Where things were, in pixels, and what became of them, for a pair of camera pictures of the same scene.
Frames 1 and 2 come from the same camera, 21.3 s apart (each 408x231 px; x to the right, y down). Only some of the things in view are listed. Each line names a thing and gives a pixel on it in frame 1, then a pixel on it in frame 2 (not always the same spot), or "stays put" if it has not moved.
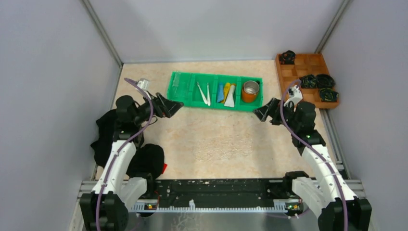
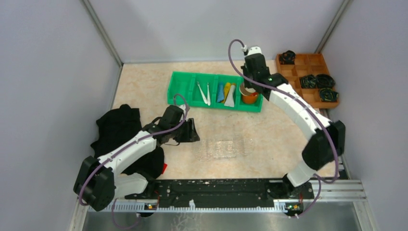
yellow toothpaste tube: [226, 87] stays put
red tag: [164, 168] stays put
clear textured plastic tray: [179, 88] → [216, 148]
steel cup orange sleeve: [249, 91] stays put
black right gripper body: [274, 111] → [249, 84]
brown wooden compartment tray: [289, 76] stays put
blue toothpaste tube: [221, 93] stays put
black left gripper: [160, 104] → [184, 134]
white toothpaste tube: [230, 102] stays put
